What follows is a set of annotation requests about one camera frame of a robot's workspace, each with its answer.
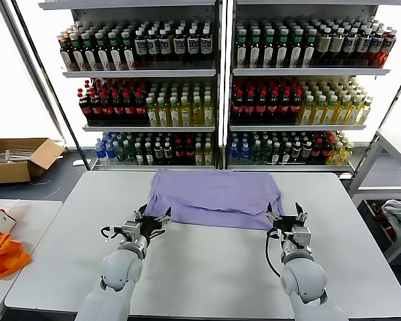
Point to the black slanted pole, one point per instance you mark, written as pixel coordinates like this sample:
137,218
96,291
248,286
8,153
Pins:
48,80
396,100

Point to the dark drink bottle beige label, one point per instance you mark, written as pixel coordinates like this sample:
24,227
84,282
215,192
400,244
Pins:
324,45
337,45

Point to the red drink bottle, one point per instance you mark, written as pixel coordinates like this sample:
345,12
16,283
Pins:
386,47

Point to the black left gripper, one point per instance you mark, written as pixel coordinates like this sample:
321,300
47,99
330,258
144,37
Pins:
150,227

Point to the white crumpled cloth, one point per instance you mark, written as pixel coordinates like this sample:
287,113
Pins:
399,214

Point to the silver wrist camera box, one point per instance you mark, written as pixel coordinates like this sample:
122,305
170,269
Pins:
131,229
300,235

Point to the small white carton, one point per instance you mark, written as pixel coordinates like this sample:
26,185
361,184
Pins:
5,222

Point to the clear plastic bag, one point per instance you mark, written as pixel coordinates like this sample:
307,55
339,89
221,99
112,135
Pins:
6,204

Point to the grey shelf unit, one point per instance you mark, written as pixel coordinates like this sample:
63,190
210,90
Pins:
307,72
140,74

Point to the small yellow juice bottle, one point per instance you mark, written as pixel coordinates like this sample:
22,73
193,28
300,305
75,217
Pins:
347,152
335,155
198,156
208,156

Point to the white paper scrap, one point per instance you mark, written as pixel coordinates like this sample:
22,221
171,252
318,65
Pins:
77,163

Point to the orange fabric bag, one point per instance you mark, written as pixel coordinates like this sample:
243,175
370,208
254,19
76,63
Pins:
3,257

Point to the blue water bottle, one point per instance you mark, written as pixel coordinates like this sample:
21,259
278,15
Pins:
111,151
244,152
234,152
100,150

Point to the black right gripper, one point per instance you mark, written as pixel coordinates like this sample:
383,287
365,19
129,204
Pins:
287,222

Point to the white side table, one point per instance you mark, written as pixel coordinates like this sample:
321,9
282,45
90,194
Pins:
36,214

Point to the red cloth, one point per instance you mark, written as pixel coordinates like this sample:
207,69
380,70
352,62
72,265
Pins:
382,220

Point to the green label tea bottle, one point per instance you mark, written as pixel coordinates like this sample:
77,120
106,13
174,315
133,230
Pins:
102,55
88,55
128,55
254,50
295,50
241,50
268,50
308,50
76,55
282,50
115,55

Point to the brown cardboard box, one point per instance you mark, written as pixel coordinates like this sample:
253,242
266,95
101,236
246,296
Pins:
6,174

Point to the black crate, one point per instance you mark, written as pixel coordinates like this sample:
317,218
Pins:
366,214

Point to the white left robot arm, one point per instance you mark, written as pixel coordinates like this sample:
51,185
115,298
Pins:
120,267

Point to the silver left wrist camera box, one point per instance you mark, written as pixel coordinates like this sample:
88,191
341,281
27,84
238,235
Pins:
131,229

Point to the dark green bottle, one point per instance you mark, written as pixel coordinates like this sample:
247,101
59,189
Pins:
256,153
121,153
266,153
130,154

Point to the purple t-shirt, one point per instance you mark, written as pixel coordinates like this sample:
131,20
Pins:
214,197

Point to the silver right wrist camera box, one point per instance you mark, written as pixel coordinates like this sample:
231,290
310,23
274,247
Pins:
300,235

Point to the small red label cola bottle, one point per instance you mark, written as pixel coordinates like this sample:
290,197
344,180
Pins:
327,148
316,150
188,153
178,153

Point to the dark drink bottle blue label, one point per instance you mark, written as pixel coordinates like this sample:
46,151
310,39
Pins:
192,45
141,47
165,46
362,45
349,45
374,45
206,45
179,46
153,47

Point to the red cap cola bottle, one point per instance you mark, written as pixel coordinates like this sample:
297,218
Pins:
249,108
85,110
284,108
96,110
238,108
261,108
107,110
141,109
295,107
272,108
129,109
118,109

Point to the amber tea bottle grey cap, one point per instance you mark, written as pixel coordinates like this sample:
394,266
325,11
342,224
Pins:
65,57

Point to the clear plastic packaging bundle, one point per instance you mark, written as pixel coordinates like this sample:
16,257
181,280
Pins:
10,155

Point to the grey window post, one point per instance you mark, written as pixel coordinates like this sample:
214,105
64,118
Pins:
31,72

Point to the grey metal frame table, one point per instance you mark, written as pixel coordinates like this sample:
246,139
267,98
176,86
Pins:
399,147

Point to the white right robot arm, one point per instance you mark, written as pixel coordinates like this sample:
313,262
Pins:
304,277

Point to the yellow juice bottle green label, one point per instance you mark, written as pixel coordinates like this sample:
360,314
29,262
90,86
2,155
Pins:
152,115
364,113
185,115
305,115
162,115
329,115
317,115
174,115
353,115
197,115
341,115
208,115

